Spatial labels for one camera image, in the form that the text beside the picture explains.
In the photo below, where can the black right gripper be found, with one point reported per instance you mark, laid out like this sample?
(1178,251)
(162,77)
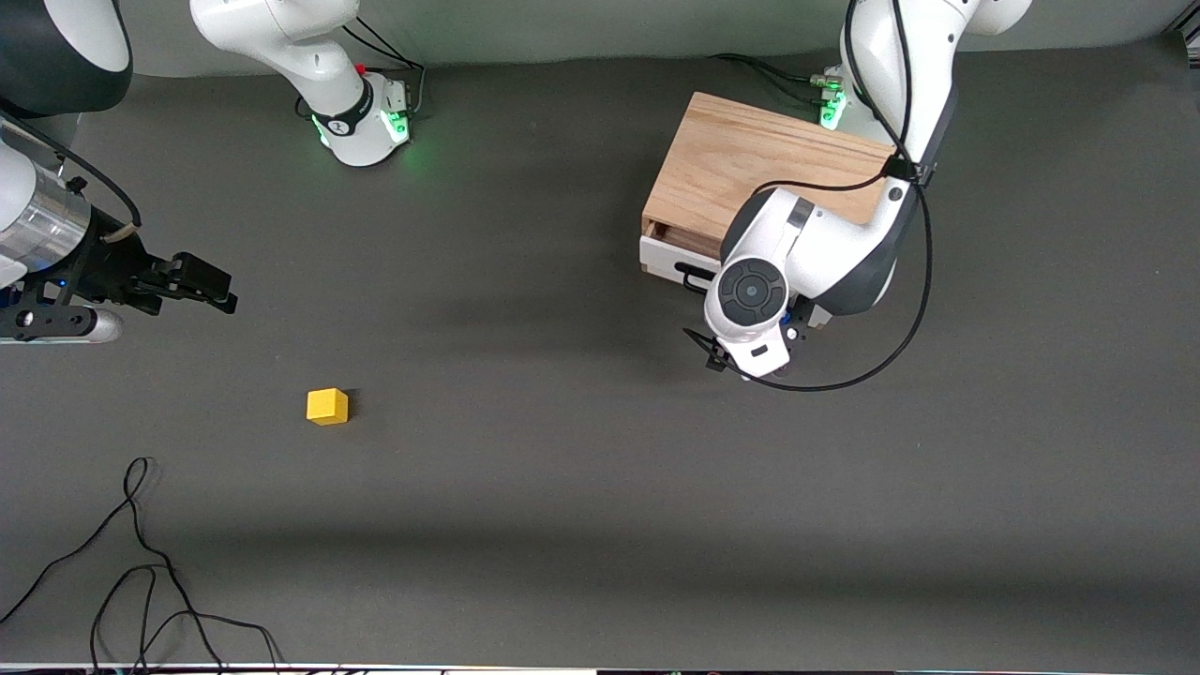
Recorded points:
(106,266)

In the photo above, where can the wooden drawer with white front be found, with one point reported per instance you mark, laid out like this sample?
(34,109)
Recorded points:
(661,258)

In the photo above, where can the yellow cube block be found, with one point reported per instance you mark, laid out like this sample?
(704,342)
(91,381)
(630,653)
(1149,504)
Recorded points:
(326,407)

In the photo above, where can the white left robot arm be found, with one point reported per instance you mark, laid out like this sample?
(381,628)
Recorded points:
(816,253)

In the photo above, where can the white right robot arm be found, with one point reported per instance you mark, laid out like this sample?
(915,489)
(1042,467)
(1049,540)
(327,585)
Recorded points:
(281,37)

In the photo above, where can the light wooden drawer cabinet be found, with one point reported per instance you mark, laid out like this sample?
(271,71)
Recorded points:
(750,150)

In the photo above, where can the dark grey table mat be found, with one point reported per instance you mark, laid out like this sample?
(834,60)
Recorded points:
(562,516)

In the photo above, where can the black metal frame rail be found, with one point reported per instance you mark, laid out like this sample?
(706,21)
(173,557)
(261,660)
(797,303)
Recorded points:
(1191,37)

